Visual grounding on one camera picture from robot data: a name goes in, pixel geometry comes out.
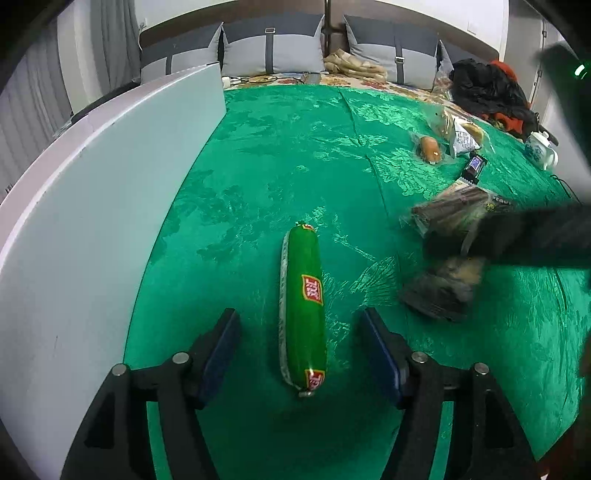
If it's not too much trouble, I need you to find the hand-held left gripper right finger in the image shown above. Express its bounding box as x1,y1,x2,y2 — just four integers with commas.
360,308,539,480

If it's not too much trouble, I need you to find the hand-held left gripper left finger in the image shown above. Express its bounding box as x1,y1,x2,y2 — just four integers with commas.
60,308,242,480

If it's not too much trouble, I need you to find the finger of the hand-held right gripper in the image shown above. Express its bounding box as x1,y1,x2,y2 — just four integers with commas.
422,203,591,268

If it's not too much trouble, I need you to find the dark brown stick packet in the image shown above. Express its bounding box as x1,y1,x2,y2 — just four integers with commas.
410,182,513,238

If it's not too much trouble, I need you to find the black and gold biscuit packet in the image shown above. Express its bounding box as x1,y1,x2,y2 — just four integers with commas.
399,256,488,322

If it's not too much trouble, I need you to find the green sausage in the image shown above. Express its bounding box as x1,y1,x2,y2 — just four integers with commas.
278,222,328,398

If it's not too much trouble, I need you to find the white and blue snack packet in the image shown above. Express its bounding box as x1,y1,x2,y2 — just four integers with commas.
449,117,481,158

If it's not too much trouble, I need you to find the white cardboard box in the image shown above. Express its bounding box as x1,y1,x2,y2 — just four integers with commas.
0,62,227,467

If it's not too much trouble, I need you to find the red clothing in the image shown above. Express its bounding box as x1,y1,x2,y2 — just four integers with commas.
487,59,527,134

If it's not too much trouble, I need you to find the white and blue teapot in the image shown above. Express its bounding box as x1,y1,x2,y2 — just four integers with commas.
524,130,559,171

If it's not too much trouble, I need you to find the black clothing pile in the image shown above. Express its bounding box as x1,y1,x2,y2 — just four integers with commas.
450,58,539,134

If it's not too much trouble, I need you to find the black chocolate bar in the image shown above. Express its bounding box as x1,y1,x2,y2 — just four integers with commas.
459,154,488,185

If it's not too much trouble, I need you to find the brown headboard panel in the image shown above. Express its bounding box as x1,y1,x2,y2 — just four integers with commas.
344,11,502,58

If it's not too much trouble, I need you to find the grey pillow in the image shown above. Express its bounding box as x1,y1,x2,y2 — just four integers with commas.
344,15,439,88
222,14,326,77
434,41,462,88
140,23,225,84

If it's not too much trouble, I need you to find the small orange sausage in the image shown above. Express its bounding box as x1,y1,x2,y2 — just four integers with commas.
416,135,444,164

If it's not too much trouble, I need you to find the clear packet of bread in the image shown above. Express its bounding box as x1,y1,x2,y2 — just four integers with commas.
431,108,485,148

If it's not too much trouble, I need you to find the folded beige blanket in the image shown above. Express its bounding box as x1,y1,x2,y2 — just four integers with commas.
323,48,387,81

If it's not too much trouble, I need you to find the grey curtain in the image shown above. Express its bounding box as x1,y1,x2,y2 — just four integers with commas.
0,0,139,199

